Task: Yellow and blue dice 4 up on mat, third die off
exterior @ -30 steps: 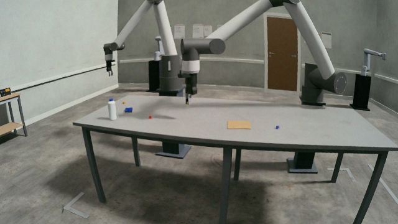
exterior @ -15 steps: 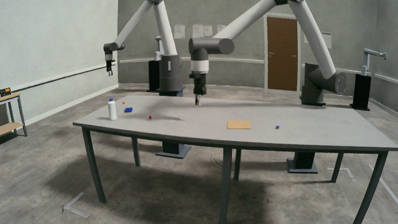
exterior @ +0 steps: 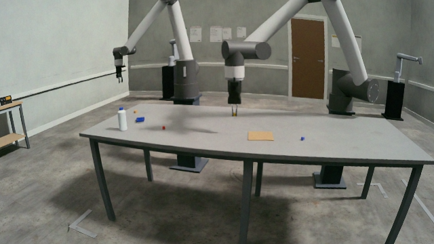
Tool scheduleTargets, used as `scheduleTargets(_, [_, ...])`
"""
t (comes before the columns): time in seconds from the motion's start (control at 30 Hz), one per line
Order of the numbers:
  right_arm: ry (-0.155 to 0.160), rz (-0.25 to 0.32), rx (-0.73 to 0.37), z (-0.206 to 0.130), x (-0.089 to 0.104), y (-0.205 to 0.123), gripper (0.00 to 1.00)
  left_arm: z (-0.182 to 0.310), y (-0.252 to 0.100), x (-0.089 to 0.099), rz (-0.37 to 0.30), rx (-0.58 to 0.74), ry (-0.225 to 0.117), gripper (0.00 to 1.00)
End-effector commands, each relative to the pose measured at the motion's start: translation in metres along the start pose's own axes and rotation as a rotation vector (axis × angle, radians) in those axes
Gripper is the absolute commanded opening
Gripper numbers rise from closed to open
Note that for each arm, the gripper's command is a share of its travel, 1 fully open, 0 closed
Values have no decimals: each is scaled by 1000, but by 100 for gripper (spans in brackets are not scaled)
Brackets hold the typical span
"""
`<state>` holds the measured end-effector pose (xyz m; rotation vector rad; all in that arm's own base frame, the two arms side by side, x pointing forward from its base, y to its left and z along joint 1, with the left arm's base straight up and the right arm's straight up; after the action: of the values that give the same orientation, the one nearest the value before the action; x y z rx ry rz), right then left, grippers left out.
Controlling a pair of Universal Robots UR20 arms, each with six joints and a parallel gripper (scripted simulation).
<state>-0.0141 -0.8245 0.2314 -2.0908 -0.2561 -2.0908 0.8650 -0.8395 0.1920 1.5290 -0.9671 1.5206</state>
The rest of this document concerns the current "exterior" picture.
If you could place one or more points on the white plastic bottle with blue cap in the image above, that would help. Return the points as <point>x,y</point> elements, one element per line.
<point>122,119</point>

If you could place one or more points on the tan mat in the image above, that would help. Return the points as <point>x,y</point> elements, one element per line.
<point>260,135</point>

